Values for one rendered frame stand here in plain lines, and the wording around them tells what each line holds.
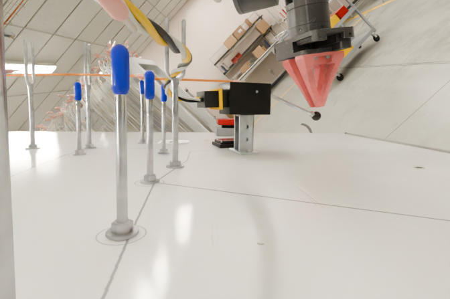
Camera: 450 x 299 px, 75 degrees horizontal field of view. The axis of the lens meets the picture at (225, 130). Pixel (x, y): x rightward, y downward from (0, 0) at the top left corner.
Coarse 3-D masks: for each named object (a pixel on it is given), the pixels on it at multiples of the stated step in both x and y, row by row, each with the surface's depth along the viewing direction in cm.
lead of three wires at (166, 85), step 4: (172, 76) 28; (168, 80) 29; (164, 84) 30; (168, 84) 30; (164, 88) 31; (168, 88) 31; (168, 92) 32; (180, 96) 35; (184, 96) 35; (180, 100) 35; (184, 100) 35; (188, 100) 35; (192, 100) 36; (196, 100) 36
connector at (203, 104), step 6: (198, 96) 37; (204, 96) 35; (210, 96) 35; (216, 96) 36; (222, 96) 36; (198, 102) 37; (204, 102) 35; (210, 102) 35; (216, 102) 36; (222, 102) 36
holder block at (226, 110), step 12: (228, 84) 36; (240, 84) 36; (252, 84) 37; (264, 84) 37; (228, 96) 36; (240, 96) 36; (252, 96) 37; (264, 96) 37; (228, 108) 36; (240, 108) 36; (252, 108) 37; (264, 108) 37
